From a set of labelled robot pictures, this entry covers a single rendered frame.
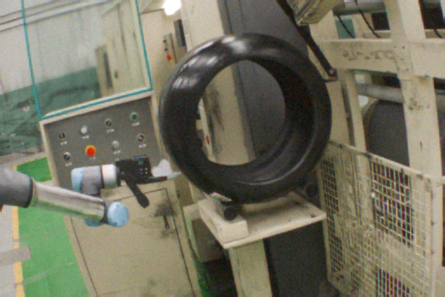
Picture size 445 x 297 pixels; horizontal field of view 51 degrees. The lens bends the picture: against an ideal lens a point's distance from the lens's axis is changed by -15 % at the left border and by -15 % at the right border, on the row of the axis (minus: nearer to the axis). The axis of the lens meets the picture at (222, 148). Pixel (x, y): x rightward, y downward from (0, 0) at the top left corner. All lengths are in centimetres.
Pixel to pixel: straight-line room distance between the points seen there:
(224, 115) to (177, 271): 84
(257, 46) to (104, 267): 131
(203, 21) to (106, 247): 111
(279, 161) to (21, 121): 883
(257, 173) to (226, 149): 16
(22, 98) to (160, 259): 828
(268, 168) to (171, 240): 68
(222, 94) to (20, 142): 873
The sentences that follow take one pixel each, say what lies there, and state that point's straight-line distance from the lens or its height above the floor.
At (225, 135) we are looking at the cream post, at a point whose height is 107.
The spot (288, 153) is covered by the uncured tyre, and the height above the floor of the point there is 98.
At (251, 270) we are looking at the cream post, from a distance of 220.
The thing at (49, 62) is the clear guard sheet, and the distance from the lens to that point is 231.
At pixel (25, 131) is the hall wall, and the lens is 1050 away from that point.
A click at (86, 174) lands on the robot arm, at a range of 168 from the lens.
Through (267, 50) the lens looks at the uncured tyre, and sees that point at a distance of 164.
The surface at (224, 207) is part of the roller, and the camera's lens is 170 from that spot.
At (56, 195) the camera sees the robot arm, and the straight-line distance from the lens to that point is 148.
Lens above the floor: 145
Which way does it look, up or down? 12 degrees down
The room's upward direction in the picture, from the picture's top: 11 degrees counter-clockwise
